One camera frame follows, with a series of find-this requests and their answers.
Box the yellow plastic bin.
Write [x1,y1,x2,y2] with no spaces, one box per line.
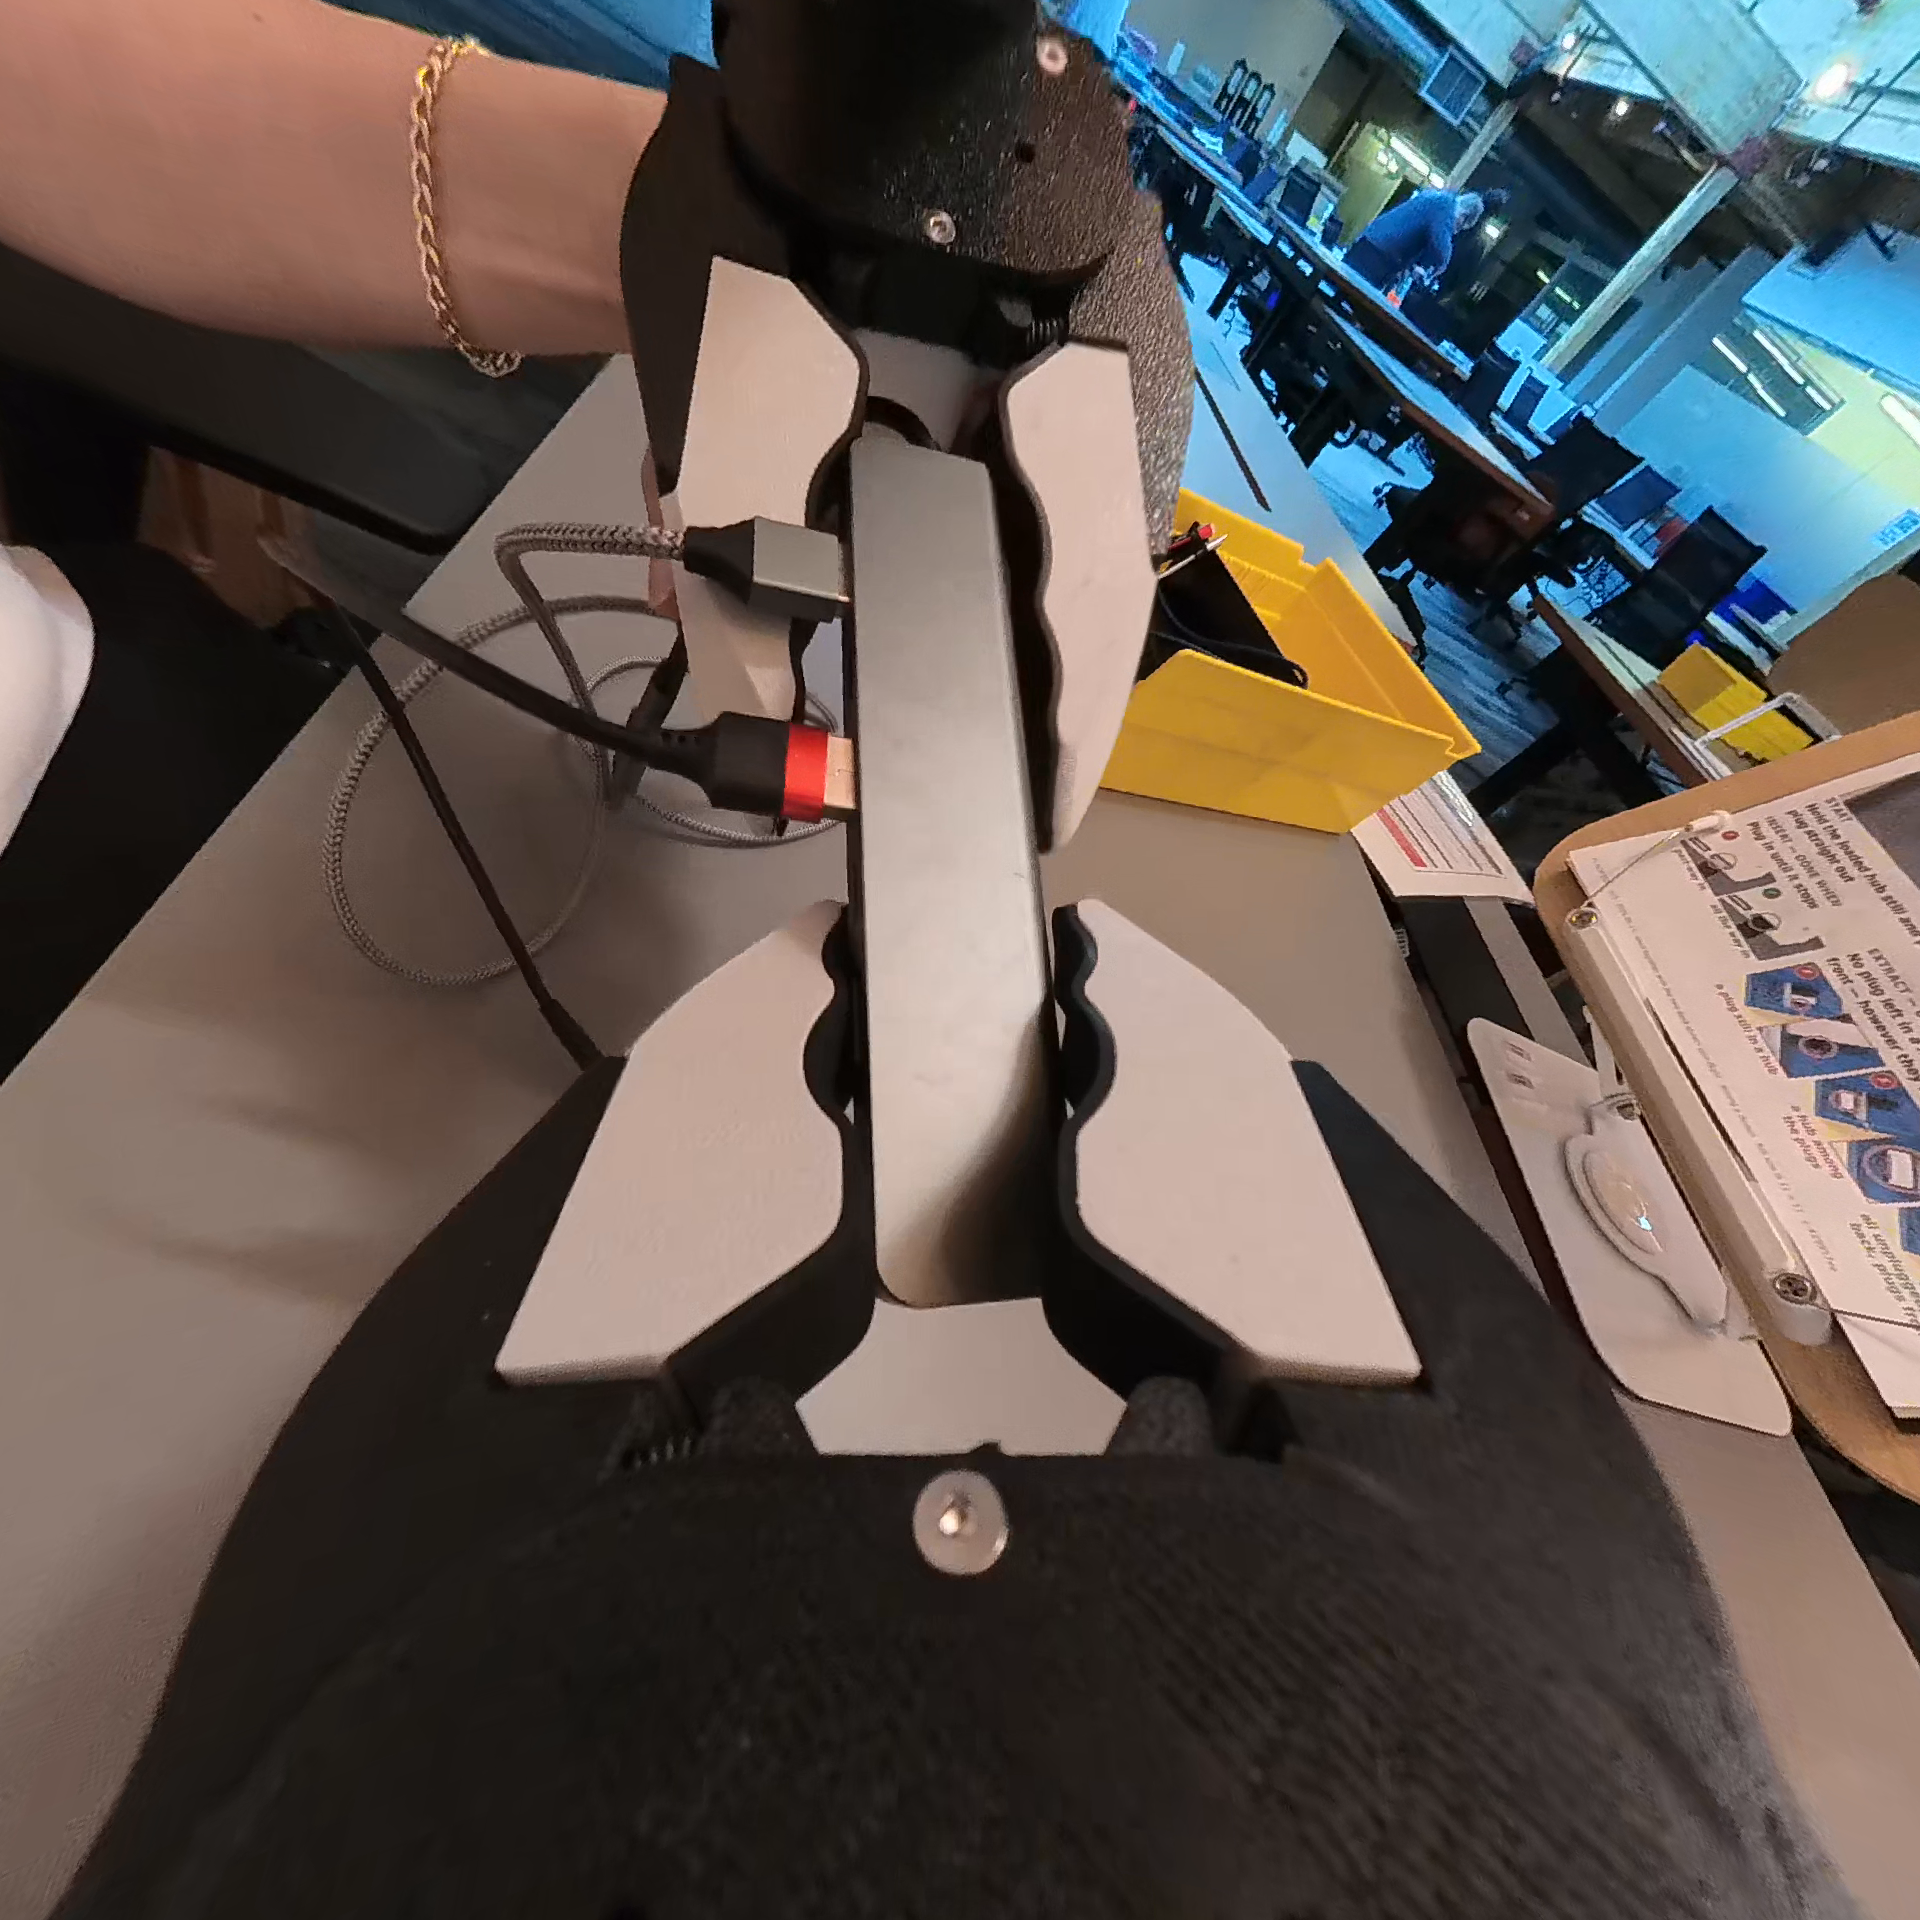
[1101,486,1483,834]
[1655,641,1823,762]

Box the black red-banded usb cable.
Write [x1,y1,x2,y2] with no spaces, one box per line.
[263,532,861,1070]

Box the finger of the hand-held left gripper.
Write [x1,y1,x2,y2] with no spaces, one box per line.
[993,337,1168,860]
[645,255,872,724]

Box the person's left forearm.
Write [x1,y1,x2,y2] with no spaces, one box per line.
[0,0,481,359]

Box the person's left hand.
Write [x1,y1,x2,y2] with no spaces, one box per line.
[470,65,671,359]

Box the grey usb hub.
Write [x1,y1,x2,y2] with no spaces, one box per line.
[844,428,1052,1308]

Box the gold chain bracelet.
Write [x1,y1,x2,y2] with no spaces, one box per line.
[407,37,524,377]

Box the printed instruction sheet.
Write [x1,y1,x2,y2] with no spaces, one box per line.
[1568,750,1920,1412]

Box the grey braided usb cable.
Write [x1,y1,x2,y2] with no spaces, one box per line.
[321,513,854,992]

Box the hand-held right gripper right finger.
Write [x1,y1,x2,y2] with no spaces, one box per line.
[1044,900,1424,1390]

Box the group of black office chairs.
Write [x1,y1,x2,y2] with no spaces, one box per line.
[1365,405,1772,677]

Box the long wooden table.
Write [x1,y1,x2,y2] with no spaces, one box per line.
[1140,119,1555,527]

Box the instruction sheet on wooden stand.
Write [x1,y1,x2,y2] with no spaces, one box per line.
[1462,711,1920,1478]

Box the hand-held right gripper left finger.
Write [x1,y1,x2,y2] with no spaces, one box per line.
[496,900,876,1390]

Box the white sheet red label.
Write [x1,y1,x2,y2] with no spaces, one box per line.
[1350,773,1536,903]

